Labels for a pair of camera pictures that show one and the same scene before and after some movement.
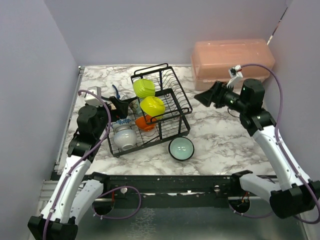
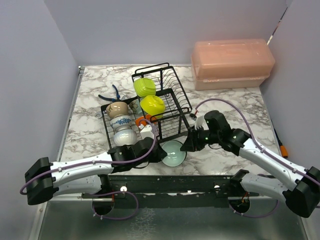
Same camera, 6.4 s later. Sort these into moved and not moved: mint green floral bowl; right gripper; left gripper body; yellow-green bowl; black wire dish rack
Moved: right gripper; left gripper body
Not moved: mint green floral bowl; yellow-green bowl; black wire dish rack
